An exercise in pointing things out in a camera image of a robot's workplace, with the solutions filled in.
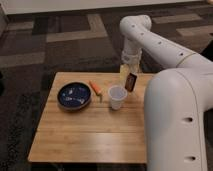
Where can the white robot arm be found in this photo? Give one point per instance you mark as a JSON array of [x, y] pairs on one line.
[[175, 99]]

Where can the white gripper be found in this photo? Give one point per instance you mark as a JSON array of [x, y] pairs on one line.
[[130, 60]]

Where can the dark blue bowl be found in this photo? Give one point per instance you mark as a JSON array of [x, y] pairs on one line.
[[74, 96]]

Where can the white ceramic cup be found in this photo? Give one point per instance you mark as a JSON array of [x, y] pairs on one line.
[[117, 94]]

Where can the orange carrot toy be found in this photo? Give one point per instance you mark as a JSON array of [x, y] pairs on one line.
[[97, 90]]

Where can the wooden table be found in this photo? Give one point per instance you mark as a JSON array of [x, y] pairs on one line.
[[95, 134]]

